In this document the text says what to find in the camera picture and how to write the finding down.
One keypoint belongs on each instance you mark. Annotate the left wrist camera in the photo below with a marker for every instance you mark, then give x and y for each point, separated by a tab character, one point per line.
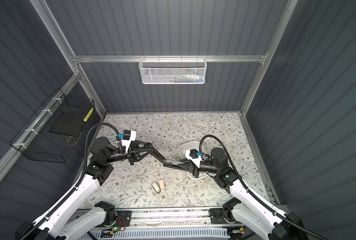
128	136

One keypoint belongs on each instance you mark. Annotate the white wire wall basket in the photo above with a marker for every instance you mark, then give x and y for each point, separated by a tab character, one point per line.
173	73

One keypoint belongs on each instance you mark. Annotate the white vent strip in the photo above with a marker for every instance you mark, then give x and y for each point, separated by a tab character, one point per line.
207	233

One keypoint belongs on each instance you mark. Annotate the black wire side basket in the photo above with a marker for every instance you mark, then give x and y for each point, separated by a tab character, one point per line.
54	134

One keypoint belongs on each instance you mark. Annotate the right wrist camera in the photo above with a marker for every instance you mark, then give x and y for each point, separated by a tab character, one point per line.
194	156

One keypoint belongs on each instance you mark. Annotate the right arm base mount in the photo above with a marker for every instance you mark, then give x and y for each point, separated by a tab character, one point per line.
218	216

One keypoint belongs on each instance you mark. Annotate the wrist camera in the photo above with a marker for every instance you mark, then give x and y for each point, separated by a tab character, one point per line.
194	156
128	136

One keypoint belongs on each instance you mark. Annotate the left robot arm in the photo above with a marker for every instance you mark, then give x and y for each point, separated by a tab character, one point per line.
54	225

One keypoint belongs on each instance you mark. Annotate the yellow marker pen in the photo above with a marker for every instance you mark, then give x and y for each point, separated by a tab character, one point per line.
88	115

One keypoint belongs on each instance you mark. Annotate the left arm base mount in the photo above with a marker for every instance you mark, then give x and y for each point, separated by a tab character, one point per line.
121	219

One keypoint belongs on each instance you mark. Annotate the black foam pad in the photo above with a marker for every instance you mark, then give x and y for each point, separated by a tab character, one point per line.
68	124

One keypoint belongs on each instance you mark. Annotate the white plastic tray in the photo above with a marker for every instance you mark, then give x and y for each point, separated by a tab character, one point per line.
188	146

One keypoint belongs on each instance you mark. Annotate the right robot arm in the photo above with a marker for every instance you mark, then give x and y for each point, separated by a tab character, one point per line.
218	166

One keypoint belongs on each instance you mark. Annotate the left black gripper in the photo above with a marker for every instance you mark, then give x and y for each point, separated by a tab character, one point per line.
133	153

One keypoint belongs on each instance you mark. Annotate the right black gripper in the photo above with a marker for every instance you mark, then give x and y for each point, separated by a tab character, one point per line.
191	167

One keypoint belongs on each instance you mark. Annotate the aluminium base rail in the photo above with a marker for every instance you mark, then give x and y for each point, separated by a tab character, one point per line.
178	216

